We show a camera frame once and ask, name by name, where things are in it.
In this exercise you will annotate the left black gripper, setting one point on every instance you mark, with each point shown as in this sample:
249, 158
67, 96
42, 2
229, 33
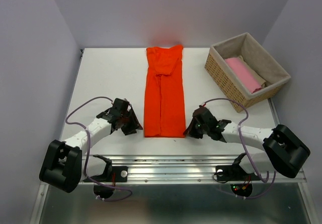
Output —
134, 123

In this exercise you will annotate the aluminium mounting rail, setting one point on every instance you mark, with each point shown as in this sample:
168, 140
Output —
143, 170

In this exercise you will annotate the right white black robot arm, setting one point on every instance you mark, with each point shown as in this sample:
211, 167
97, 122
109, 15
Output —
281, 150

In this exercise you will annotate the wicker basket with liner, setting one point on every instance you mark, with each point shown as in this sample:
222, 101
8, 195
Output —
257, 58

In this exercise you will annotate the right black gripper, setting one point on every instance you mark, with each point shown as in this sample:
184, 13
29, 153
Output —
190, 131

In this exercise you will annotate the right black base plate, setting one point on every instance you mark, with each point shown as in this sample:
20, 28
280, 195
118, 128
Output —
226, 173

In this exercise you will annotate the orange t shirt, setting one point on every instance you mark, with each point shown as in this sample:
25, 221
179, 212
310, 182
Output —
164, 105

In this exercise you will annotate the pink rolled t shirt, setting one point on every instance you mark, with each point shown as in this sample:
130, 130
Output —
243, 74

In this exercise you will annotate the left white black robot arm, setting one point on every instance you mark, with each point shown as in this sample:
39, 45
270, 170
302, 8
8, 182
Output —
69, 162

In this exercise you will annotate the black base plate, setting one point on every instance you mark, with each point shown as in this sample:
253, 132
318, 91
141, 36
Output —
226, 173
112, 174

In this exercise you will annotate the beige rolled t shirt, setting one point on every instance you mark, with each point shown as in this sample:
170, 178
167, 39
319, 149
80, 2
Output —
257, 77

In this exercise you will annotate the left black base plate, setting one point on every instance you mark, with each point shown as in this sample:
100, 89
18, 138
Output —
112, 174

